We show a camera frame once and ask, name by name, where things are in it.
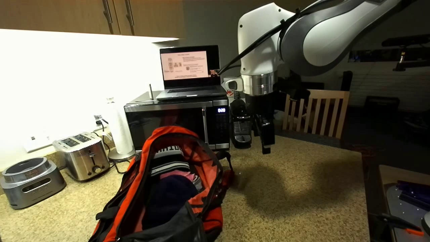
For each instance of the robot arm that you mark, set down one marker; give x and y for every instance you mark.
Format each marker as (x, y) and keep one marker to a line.
(322, 40)

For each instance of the wall socket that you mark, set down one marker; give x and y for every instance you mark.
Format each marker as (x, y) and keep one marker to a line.
(98, 120)

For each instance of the dark blue cloth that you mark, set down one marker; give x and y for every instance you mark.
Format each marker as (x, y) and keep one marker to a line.
(168, 198)

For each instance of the open laptop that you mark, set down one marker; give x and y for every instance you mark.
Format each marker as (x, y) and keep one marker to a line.
(188, 67)

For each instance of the microwave door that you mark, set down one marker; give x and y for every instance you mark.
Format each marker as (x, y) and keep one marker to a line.
(161, 119)

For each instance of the orange and black bag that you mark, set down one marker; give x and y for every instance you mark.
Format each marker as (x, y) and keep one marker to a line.
(208, 161)

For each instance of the silver toaster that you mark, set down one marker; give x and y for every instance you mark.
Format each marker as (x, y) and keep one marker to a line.
(84, 158)

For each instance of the pink cloth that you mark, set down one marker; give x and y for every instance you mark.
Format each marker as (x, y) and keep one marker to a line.
(181, 175)

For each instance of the striped knit head sock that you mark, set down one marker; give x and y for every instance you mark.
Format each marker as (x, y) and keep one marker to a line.
(168, 161)

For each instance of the wooden wall cabinet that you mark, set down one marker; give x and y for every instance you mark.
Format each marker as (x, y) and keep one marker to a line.
(67, 15)

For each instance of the paper towel roll on holder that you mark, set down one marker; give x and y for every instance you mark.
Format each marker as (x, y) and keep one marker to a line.
(121, 134)

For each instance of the microwave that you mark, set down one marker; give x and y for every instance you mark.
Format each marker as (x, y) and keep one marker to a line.
(215, 127)

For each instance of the dark purple box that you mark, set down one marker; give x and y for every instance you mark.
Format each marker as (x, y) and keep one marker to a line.
(415, 193)

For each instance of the round silver appliance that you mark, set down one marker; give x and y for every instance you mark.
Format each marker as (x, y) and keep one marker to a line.
(30, 181)

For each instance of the wooden chair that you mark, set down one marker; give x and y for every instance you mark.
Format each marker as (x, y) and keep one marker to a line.
(322, 111)

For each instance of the black coffee machine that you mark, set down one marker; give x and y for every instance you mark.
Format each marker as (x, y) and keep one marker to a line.
(241, 127)

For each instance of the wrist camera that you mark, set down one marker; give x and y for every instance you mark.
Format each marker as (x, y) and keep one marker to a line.
(292, 89)

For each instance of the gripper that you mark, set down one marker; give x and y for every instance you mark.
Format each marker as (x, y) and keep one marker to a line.
(260, 104)

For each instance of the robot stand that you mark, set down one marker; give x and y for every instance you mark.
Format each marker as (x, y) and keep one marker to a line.
(399, 208)

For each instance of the black clamp with orange tips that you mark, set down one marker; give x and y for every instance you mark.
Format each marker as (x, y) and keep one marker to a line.
(399, 223)

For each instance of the white switch plate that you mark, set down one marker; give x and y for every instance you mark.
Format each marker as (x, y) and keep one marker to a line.
(37, 143)

